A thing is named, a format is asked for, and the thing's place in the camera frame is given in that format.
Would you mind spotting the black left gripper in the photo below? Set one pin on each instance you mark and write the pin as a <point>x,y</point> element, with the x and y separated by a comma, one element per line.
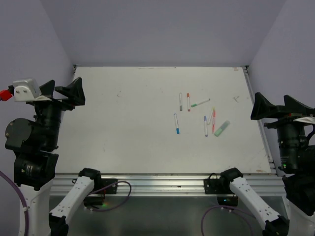
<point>74,91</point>

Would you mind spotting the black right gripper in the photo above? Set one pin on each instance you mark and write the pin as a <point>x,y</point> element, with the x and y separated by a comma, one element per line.
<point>262,106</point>

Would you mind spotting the orange capped white pen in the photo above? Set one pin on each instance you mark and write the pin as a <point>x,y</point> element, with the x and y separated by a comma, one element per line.
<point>188,102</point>

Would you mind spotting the grey capped white pen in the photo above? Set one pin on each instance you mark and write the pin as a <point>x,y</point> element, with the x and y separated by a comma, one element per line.
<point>180,101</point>

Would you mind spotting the blue capped white pen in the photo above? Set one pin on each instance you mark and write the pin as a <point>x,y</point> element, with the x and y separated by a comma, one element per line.
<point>176,123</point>

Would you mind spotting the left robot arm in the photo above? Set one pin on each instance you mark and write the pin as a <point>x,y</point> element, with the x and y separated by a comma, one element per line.
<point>34,143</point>

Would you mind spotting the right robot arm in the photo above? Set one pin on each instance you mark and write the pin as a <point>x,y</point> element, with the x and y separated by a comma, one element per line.
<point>297,162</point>

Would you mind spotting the pink capped pen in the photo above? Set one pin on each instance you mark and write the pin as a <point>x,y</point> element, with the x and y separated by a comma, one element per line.
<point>213,121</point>

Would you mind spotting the yellow capped white pen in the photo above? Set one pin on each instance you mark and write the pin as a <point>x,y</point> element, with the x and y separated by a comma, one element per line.
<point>211,115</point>

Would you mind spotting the green capped white pen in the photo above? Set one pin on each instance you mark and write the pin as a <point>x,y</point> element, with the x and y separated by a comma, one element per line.
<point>200,103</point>

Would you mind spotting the purple capped white pen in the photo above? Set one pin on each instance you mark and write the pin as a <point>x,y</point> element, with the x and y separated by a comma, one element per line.
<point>205,126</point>

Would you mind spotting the green highlighter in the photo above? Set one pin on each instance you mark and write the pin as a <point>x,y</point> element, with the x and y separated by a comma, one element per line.
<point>219,131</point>

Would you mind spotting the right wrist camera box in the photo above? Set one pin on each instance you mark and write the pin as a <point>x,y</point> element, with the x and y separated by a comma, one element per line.
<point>308,120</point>

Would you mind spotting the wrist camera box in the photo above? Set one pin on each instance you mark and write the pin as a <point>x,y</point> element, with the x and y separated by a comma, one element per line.
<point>308,120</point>
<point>27,90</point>

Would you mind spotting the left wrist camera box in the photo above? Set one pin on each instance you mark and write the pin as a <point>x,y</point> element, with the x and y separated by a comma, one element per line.
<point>27,90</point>

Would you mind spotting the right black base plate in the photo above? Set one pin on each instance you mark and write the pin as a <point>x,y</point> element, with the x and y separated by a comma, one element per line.
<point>213,185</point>

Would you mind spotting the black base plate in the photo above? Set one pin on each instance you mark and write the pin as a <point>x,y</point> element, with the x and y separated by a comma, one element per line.
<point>106,186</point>
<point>213,185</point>

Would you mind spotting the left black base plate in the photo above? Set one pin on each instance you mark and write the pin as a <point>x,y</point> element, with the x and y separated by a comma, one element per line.
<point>106,186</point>

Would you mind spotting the aluminium front rail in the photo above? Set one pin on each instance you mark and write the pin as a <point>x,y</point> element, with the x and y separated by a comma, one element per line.
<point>193,186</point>

